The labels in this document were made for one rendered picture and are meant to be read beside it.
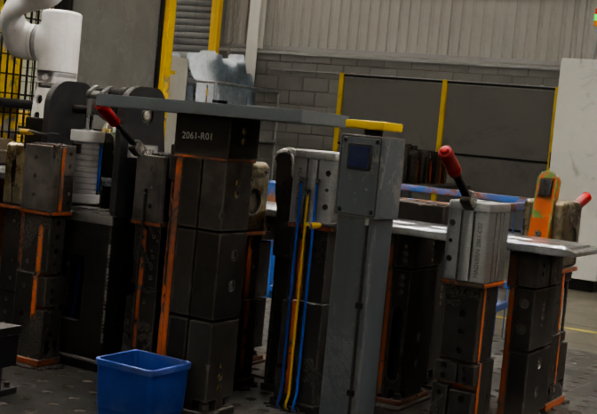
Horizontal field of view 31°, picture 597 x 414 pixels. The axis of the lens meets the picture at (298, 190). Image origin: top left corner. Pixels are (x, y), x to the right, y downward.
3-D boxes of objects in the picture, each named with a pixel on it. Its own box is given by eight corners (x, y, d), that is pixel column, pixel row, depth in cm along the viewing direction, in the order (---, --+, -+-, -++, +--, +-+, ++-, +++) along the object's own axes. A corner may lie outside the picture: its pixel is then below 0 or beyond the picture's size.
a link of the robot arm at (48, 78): (56, 71, 225) (55, 86, 225) (85, 75, 232) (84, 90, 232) (27, 69, 229) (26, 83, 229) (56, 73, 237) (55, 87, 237)
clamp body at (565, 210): (572, 402, 195) (594, 203, 194) (547, 417, 183) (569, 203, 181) (516, 391, 201) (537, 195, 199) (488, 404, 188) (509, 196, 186)
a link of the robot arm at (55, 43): (27, 68, 227) (68, 73, 226) (32, 5, 227) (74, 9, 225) (42, 71, 236) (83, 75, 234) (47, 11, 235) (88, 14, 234)
